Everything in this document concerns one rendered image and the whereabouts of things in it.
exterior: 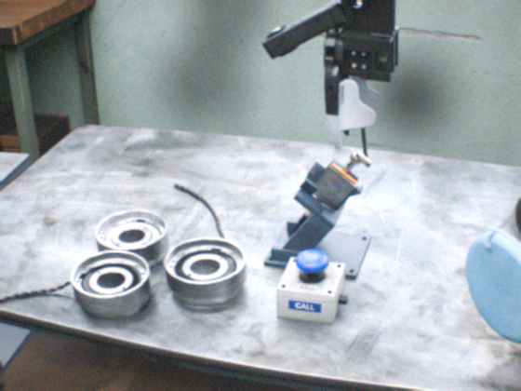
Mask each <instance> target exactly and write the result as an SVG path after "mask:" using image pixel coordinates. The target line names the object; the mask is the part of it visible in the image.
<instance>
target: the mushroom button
mask: <svg viewBox="0 0 521 391"><path fill-rule="evenodd" d="M328 259H329V258H328V256H327V255H326V254H325V253H324V252H323V251H321V250H318V249H307V250H304V251H302V252H300V253H299V254H298V255H297V257H296V260H295V264H296V266H297V268H298V269H300V270H301V271H302V272H305V273H307V274H308V275H309V276H316V275H317V272H321V271H322V270H324V269H326V268H327V266H328Z"/></svg>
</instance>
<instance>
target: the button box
mask: <svg viewBox="0 0 521 391"><path fill-rule="evenodd" d="M295 260H296V258H293V257H290V260H289V262H288V264H287V268H286V270H285V272H284V274H283V276H282V278H281V280H280V281H279V283H278V286H277V288H276V315H277V317H279V318H284V319H290V320H295V321H307V322H313V323H317V324H323V325H327V324H328V325H332V324H333V322H334V320H335V318H336V315H337V313H338V309H339V307H340V304H343V305H346V304H347V303H348V295H345V294H343V293H344V272H345V269H346V264H345V263H333V262H328V266H327V268H326V269H324V270H322V271H321V272H317V275H316V276H309V275H308V274H307V273H305V272H302V271H301V270H300V269H298V268H297V266H296V264H295Z"/></svg>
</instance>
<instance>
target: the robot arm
mask: <svg viewBox="0 0 521 391"><path fill-rule="evenodd" d="M360 1H361V3H358V0H334V1H332V2H330V3H329V4H326V5H325V6H323V7H320V8H318V9H317V10H316V11H314V12H311V13H309V14H308V15H307V16H304V17H302V18H300V19H298V20H296V21H294V22H292V23H290V24H289V25H288V26H286V25H283V26H279V27H278V28H275V29H274V30H273V31H272V32H271V33H268V34H267V36H266V37H267V39H266V40H264V41H263V43H262V44H261V45H262V47H263V48H264V49H265V51H266V52H267V54H268V55H269V57H270V58H271V59H275V58H278V57H280V58H283V57H285V56H286V55H287V54H289V53H291V52H292V51H294V50H296V49H297V48H298V47H299V45H301V44H304V43H305V42H307V41H309V40H311V39H312V38H316V37H317V36H318V35H320V34H323V33H326V37H325V40H324V46H323V48H324V69H325V72H324V80H325V110H326V116H327V125H328V130H329V135H330V138H331V140H332V141H333V143H334V145H335V147H336V149H337V150H341V141H342V131H343V132H344V134H345V135H350V132H351V130H352V129H357V128H367V127H370V126H372V125H373V124H375V123H376V115H375V112H374V111H373V110H372V109H377V108H379V109H380V108H381V107H382V105H383V97H382V95H381V94H380V93H378V92H376V91H375V90H373V89H371V88H370V87H369V86H368V85H367V80H375V81H377V82H387V83H391V73H393V72H394V68H395V66H398V50H399V47H398V38H399V32H398V27H395V0H360ZM465 274H466V278H467V280H466V281H467V284H468V285H469V292H470V294H471V296H472V300H473V301H474V306H475V307H476V308H477V311H478V312H479V313H480V315H481V317H482V318H483V319H484V320H485V321H486V323H487V324H488V325H489V326H490V327H491V328H492V329H493V330H494V331H495V332H497V333H498V334H499V335H500V336H501V337H503V338H504V339H505V340H509V341H513V342H514V343H517V344H521V196H520V197H519V198H518V201H517V202H516V203H515V205H514V208H513V210H512V211H511V213H510V215H509V216H508V217H507V219H506V221H505V222H502V223H501V224H500V225H499V226H498V227H496V228H495V227H491V228H488V229H486V230H485V231H484V232H483V233H482V235H481V236H479V237H477V238H476V239H475V240H474V241H473V242H472V244H471V245H470V247H469V249H468V253H467V257H466V264H465Z"/></svg>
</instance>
